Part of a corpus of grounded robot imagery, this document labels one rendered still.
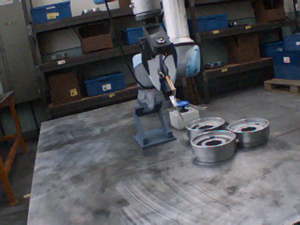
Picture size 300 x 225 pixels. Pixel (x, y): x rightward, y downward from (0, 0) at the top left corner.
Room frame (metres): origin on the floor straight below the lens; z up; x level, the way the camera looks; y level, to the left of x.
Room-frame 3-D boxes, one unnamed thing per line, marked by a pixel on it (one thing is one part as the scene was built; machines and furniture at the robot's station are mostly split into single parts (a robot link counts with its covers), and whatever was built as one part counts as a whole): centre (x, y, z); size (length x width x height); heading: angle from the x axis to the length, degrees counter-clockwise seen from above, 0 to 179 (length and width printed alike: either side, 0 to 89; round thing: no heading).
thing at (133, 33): (4.56, -0.07, 1.11); 0.52 x 0.38 x 0.22; 105
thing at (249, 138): (0.75, -0.22, 0.82); 0.10 x 0.10 x 0.04
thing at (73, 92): (4.24, 1.08, 0.64); 0.49 x 0.40 x 0.37; 110
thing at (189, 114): (0.99, -0.09, 0.82); 0.08 x 0.07 x 0.05; 15
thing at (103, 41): (4.38, 0.57, 1.19); 0.52 x 0.42 x 0.38; 105
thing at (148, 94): (1.32, -0.02, 0.85); 0.15 x 0.15 x 0.10
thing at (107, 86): (4.39, 0.56, 0.56); 0.52 x 0.38 x 0.22; 102
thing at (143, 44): (0.91, -0.04, 1.09); 0.09 x 0.08 x 0.12; 10
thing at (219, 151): (0.71, -0.12, 0.82); 0.10 x 0.10 x 0.04
